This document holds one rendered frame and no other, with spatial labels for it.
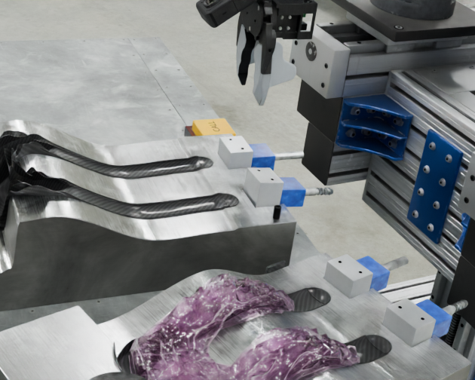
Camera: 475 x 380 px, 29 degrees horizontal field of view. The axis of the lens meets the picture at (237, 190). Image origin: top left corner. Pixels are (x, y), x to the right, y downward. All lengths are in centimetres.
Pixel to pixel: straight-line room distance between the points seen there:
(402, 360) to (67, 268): 43
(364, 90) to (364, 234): 137
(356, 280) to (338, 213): 187
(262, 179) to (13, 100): 61
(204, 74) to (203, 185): 261
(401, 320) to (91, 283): 39
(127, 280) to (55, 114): 54
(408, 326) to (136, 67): 96
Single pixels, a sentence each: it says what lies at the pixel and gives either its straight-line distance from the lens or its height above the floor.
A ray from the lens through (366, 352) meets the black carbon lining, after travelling 111.
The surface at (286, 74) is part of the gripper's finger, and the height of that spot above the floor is 105.
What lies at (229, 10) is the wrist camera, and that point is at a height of 114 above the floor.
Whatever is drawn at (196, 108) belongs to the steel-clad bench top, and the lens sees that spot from 173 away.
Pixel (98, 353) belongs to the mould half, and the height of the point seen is 91.
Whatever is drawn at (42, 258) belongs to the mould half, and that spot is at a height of 87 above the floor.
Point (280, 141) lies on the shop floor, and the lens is 342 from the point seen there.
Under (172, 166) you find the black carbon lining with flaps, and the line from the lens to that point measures 136.
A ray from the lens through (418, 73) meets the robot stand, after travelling 165.
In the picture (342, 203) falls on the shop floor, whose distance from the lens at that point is 310.
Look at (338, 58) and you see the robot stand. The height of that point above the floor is 98.
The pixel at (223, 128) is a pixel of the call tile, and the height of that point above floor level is 84.
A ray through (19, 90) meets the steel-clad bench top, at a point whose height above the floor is 80.
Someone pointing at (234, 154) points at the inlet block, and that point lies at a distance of 134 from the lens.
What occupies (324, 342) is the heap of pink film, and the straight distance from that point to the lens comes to 103.
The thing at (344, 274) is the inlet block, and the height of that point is 88.
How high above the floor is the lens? 154
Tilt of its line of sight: 30 degrees down
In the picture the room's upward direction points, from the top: 8 degrees clockwise
